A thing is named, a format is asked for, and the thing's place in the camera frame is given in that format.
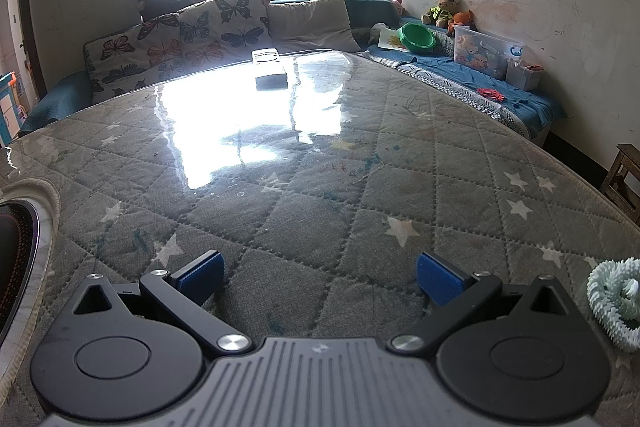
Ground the green plastic bowl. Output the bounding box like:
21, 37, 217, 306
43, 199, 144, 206
398, 22, 436, 54

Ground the brown teddy bear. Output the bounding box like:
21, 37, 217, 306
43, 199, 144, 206
421, 0, 459, 28

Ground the butterfly print cushion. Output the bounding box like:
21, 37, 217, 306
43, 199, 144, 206
177, 0, 272, 68
82, 12, 182, 104

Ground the blue toy kitchen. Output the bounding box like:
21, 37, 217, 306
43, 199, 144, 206
0, 71, 23, 148

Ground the grey quilted star table cover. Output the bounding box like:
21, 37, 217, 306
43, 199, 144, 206
0, 49, 640, 427

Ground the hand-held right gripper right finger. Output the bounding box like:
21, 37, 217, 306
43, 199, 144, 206
390, 251, 572, 356

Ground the clear cartoon storage box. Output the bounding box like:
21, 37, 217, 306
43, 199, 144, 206
452, 24, 524, 80

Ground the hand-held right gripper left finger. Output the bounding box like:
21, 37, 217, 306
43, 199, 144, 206
72, 250, 251, 356

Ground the wooden stool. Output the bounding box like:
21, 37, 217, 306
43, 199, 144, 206
599, 144, 640, 226

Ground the grey remote control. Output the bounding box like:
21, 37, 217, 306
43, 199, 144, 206
251, 48, 290, 92

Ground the black round hotplate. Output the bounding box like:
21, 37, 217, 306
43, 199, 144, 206
0, 202, 42, 335

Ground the pale green dragon toy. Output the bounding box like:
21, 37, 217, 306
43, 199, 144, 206
586, 258, 640, 354

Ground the small white box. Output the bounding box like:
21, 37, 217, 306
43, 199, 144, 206
505, 57, 544, 92

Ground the orange plush toy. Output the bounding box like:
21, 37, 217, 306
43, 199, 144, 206
452, 9, 477, 32

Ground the picture book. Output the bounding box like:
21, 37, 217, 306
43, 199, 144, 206
377, 27, 416, 54

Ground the beige pillow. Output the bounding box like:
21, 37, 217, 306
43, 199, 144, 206
265, 0, 362, 54

